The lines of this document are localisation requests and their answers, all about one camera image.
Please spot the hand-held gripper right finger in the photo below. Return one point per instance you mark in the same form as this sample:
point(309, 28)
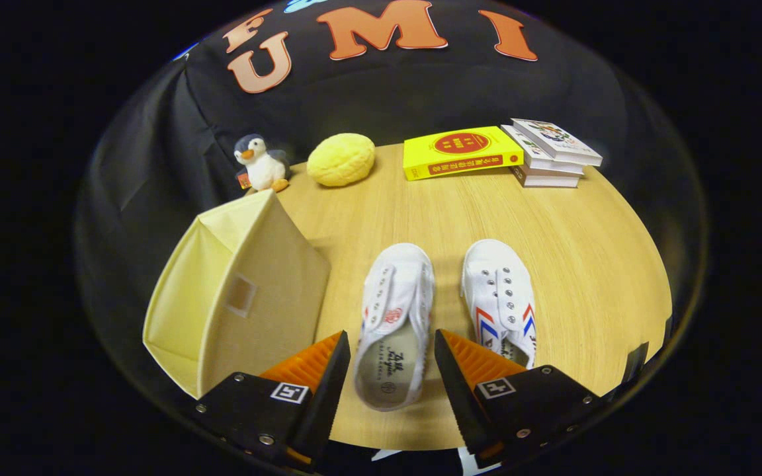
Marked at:
point(457, 396)

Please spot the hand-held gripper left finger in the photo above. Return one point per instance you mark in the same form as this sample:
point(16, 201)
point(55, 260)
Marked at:
point(331, 396)

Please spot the white canvas shoe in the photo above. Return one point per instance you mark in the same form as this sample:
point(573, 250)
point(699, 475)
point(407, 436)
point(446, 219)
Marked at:
point(401, 291)
point(500, 291)

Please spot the cream fabric storage box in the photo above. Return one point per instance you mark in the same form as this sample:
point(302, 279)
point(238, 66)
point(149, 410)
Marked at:
point(268, 277)

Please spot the white paperback book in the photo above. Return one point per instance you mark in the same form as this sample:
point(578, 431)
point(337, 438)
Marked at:
point(546, 180)
point(553, 166)

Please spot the yellow round plush cushion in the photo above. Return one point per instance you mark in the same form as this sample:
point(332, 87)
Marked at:
point(341, 158)

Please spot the penguin plush toy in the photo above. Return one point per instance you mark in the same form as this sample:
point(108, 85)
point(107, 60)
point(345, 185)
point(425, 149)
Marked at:
point(262, 168)

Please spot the thick yellow book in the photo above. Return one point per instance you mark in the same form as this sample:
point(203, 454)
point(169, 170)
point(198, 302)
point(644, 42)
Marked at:
point(460, 145)

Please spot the white book illustrated cover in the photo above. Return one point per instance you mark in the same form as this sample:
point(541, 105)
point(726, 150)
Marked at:
point(553, 140)

